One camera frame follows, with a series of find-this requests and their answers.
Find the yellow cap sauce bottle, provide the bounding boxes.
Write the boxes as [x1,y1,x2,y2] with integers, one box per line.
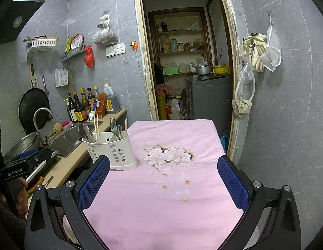
[80,88,90,112]

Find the metal faucet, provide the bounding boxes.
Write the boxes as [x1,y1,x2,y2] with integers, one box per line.
[33,107,54,136]

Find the white plastic container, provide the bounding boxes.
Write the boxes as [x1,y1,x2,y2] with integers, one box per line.
[166,99,181,120]

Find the red white packets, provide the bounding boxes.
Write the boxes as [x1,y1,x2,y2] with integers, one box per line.
[70,33,84,50]

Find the knotted beige rag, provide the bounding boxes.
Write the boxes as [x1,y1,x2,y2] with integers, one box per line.
[231,99,253,119]

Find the cream rubber gloves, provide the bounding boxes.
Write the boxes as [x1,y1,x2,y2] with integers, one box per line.
[238,32,268,72]

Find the wooden hanging spatula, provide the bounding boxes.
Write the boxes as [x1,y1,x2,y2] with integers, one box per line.
[27,56,39,88]

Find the metal cooking pot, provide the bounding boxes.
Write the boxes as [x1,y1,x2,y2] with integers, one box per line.
[190,63,212,76]

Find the orange handled tool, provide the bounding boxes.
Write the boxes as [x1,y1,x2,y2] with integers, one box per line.
[26,176,44,194]

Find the white plastic utensil holder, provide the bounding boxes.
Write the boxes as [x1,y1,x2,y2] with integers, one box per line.
[82,131,138,170]

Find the black range hood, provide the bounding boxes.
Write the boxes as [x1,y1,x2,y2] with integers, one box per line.
[0,0,46,46]

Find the worn white door frame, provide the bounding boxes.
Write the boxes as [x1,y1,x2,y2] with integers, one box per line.
[133,0,243,162]

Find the white wall basket rack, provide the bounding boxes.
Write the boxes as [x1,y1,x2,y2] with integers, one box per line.
[24,37,60,54]

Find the grey washing machine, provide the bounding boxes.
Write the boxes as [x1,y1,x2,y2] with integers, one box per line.
[184,74,233,138]

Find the yellow bowl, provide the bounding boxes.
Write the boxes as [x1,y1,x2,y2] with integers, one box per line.
[212,65,230,75]

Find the green box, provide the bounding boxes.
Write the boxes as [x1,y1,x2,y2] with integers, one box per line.
[162,66,180,76]

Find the pink floral cloth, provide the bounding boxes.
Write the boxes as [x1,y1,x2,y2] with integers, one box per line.
[83,119,245,250]

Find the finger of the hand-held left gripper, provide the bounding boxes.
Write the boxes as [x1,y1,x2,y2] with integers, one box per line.
[5,148,39,164]
[23,148,59,172]

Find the white mesh bag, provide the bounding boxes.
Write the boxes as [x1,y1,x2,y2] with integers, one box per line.
[259,14,282,72]

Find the red plastic bag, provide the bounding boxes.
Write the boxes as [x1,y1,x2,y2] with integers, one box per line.
[84,45,95,69]

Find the yellow cylinder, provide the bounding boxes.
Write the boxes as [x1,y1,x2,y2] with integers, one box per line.
[156,91,168,121]

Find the white hanging basket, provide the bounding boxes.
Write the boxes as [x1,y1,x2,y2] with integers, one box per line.
[54,68,68,88]

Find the person's left forearm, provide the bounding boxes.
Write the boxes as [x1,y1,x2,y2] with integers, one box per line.
[0,195,28,250]

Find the stainless steel sink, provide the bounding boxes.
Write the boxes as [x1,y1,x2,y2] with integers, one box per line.
[45,124,97,158]

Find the clear plastic bag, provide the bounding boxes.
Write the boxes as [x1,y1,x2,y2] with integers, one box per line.
[238,62,257,85]

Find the large dark liquid jug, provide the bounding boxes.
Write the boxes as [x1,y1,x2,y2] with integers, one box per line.
[103,83,121,114]

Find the small clear hanging bag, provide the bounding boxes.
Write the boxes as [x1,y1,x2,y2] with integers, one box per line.
[96,13,111,29]

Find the red label sauce bottle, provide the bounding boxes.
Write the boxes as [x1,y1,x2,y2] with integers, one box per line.
[72,90,88,123]

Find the grey wall shelf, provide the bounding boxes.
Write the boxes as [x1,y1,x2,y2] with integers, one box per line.
[60,45,86,62]

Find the black wok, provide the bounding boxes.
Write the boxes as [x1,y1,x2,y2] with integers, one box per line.
[19,88,50,134]

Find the stainless steel basin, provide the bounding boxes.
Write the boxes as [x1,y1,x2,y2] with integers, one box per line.
[4,131,42,162]

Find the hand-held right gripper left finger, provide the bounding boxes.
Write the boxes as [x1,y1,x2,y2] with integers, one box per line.
[24,155,111,250]

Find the person's left hand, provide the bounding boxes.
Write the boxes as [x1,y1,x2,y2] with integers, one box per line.
[17,178,29,215]

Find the dark brown pump bottle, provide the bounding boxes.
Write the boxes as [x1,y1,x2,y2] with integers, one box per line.
[66,93,76,122]

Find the brown wooden shelf unit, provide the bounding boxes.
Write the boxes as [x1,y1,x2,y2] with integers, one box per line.
[148,7,213,76]

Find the beige kitchen counter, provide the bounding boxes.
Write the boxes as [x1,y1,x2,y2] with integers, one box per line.
[26,109,127,216]

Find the clear bag of dried goods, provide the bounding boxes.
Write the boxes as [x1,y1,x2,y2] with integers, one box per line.
[92,27,118,46]

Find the white utensil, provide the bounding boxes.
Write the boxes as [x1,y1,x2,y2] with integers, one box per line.
[25,161,47,182]

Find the orange spice bag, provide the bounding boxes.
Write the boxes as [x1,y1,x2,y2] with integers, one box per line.
[96,93,108,119]

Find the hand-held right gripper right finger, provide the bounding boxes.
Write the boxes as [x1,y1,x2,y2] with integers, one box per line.
[217,155,302,250]

